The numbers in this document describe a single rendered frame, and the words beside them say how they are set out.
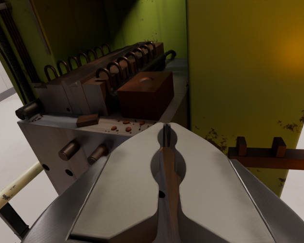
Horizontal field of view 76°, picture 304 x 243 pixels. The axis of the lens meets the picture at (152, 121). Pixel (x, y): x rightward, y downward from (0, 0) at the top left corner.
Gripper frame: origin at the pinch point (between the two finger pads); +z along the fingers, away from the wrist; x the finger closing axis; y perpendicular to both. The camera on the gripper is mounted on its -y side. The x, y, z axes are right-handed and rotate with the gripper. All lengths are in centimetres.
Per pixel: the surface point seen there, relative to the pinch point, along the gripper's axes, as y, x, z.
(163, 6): -8, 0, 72
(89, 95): 9.4, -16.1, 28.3
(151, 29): -1, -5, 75
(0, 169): 119, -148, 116
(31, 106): 13.7, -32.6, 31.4
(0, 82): 101, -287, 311
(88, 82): 6.7, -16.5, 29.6
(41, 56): 5, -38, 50
